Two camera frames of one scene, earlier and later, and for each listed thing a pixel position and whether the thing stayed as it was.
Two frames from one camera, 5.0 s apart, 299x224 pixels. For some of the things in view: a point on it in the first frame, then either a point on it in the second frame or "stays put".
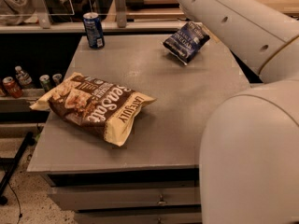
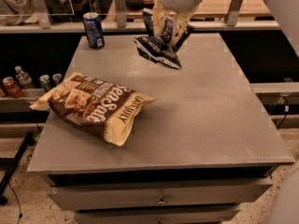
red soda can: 13,88 stays put
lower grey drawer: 140,216 stays put
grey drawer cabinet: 154,177 stays put
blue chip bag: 187,42 to 160,49
